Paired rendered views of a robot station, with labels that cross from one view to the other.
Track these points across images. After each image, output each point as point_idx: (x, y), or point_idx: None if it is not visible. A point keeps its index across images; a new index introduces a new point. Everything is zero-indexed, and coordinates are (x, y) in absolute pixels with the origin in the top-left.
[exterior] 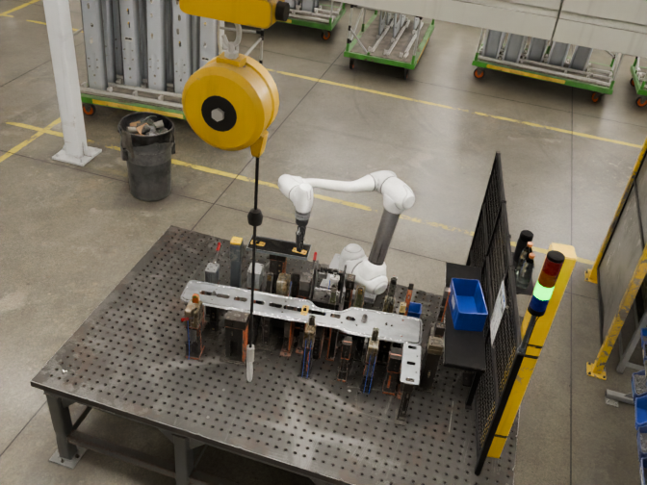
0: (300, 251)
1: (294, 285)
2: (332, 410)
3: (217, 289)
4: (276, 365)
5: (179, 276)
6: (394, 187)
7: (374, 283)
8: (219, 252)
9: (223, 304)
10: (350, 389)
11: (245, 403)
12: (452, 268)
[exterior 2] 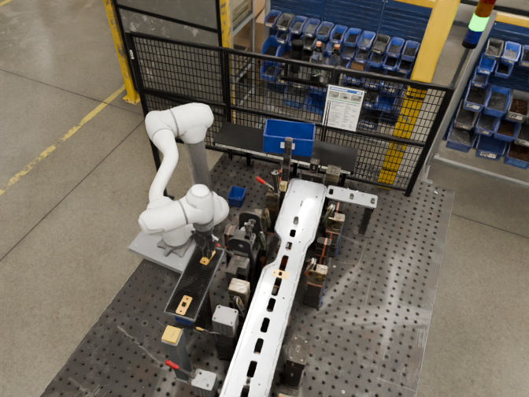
0: (212, 254)
1: None
2: (360, 283)
3: (237, 376)
4: (303, 330)
5: None
6: (192, 114)
7: (225, 208)
8: (78, 395)
9: (269, 368)
10: (332, 265)
11: (360, 366)
12: (223, 139)
